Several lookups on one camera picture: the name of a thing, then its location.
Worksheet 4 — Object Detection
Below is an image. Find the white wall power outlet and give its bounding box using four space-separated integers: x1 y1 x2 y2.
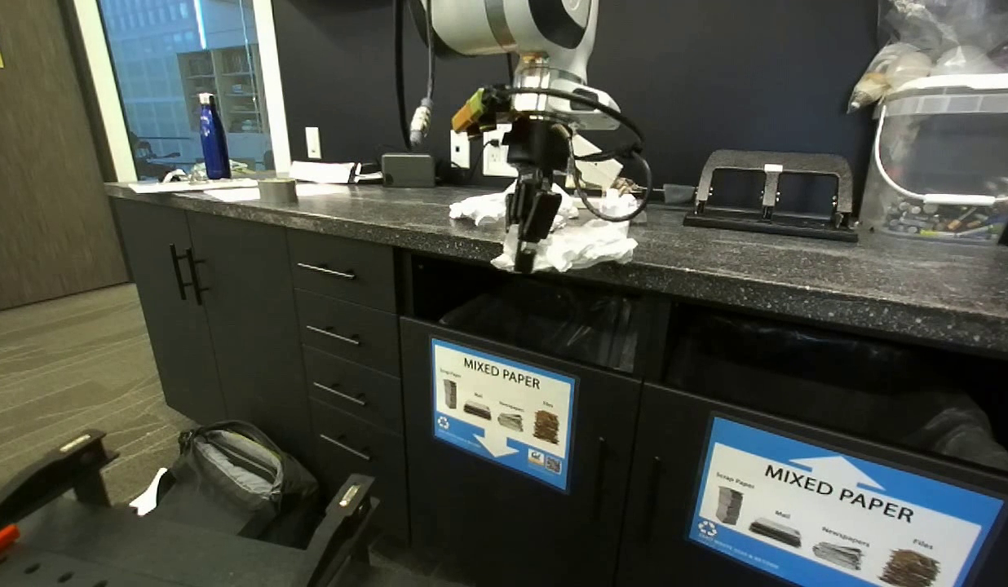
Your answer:
479 129 518 183

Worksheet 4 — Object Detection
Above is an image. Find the white paper scrap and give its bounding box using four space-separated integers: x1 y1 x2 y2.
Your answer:
123 465 172 521

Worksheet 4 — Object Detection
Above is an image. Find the black power adapter box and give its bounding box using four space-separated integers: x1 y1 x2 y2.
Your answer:
379 152 437 194

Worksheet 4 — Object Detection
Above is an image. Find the clear plastic bag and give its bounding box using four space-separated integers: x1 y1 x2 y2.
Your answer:
846 0 1008 112

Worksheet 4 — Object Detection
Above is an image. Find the blue sign upward arrow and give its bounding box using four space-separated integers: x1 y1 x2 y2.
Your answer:
687 416 1008 587

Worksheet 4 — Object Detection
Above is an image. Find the white window frame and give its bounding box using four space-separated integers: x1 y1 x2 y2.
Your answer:
67 0 297 189

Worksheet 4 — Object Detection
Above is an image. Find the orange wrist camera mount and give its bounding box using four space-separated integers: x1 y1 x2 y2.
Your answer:
448 86 518 139

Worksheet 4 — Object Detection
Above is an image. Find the blue sign downward arrow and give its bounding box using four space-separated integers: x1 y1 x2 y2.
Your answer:
427 332 582 495

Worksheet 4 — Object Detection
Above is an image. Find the black grey backpack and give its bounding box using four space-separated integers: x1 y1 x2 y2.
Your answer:
157 419 326 552

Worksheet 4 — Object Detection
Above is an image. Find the black cable metal plug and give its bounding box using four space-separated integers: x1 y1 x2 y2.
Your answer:
392 0 437 154

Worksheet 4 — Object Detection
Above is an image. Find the clear plastic storage container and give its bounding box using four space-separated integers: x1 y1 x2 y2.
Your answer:
857 73 1008 246

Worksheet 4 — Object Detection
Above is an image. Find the white paper sheet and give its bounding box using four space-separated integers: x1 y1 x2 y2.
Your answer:
194 183 266 205
123 178 219 199

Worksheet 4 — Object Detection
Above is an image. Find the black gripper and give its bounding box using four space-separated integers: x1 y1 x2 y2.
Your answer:
504 115 571 274

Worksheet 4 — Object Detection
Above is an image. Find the small white wall plate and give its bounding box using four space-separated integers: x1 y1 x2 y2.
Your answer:
448 129 477 174

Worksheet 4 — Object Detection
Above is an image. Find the flat white box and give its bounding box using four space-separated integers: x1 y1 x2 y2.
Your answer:
288 158 364 189

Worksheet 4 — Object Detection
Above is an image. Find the black bin cabinet door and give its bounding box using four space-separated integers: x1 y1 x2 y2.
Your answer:
398 314 648 587
614 380 1008 587

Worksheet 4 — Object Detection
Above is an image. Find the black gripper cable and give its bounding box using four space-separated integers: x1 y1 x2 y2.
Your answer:
473 83 659 227

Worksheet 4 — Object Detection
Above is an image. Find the blue water bottle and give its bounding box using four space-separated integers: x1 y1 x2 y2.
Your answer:
194 90 236 183

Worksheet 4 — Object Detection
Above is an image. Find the large white paper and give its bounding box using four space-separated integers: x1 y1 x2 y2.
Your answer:
487 208 642 279

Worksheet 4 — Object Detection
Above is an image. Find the black drawer silver handle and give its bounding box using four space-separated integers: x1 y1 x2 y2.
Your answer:
289 292 405 380
297 343 406 437
299 400 411 552
288 230 405 321

